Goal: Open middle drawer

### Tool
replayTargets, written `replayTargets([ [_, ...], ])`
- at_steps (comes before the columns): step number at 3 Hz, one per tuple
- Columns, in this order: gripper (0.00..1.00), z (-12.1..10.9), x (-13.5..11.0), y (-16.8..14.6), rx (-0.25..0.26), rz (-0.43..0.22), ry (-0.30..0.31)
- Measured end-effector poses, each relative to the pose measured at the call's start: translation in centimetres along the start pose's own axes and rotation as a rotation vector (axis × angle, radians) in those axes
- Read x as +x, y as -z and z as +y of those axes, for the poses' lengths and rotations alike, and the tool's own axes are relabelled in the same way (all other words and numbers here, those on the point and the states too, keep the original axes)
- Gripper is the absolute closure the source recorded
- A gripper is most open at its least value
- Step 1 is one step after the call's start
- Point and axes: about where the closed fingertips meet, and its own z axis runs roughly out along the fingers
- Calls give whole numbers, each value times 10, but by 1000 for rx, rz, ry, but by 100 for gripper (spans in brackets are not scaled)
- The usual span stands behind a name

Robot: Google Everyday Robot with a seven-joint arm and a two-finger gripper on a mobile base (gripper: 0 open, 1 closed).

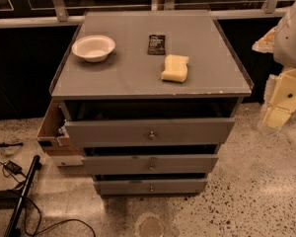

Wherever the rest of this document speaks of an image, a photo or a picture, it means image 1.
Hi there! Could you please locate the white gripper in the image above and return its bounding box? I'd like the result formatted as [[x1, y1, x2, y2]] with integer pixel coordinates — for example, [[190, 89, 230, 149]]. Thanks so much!
[[252, 28, 296, 128]]

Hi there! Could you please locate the grey drawer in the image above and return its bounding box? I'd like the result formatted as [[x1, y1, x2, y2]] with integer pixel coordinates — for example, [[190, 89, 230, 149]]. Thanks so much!
[[81, 153, 219, 176], [65, 118, 235, 148], [94, 179, 207, 196]]

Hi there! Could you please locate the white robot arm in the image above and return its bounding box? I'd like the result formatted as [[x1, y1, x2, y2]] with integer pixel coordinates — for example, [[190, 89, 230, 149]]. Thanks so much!
[[252, 1, 296, 129]]

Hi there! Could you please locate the grey drawer cabinet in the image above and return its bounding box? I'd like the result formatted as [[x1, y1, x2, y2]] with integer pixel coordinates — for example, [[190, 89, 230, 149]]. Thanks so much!
[[51, 10, 253, 182]]

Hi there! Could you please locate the grey bottom drawer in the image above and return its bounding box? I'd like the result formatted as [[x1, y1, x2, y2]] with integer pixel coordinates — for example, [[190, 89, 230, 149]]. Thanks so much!
[[94, 179, 207, 196]]

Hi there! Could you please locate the grey top drawer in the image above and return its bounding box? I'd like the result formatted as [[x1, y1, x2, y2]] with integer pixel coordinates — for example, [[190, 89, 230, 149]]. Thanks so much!
[[65, 118, 235, 148]]

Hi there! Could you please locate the yellow sponge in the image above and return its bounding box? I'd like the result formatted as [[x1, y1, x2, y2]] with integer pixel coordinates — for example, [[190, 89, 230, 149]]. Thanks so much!
[[161, 54, 189, 83]]

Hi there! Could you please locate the black snack packet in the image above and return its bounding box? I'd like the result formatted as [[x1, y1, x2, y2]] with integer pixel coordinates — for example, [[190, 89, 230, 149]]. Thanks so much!
[[147, 35, 166, 55]]

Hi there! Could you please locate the black power adapter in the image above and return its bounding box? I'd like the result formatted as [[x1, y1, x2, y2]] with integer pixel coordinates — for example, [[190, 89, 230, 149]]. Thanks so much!
[[4, 161, 22, 175]]

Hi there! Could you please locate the small black tool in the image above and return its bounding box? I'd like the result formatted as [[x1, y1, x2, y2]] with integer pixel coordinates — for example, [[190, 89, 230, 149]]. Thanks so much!
[[0, 142, 23, 148]]

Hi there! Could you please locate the black pole on floor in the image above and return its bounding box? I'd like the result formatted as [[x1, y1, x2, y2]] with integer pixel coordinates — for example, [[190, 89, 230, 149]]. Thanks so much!
[[4, 155, 41, 237]]

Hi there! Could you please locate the black floor cable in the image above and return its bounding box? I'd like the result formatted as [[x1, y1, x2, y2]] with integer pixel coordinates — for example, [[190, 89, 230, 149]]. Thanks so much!
[[0, 153, 97, 237]]

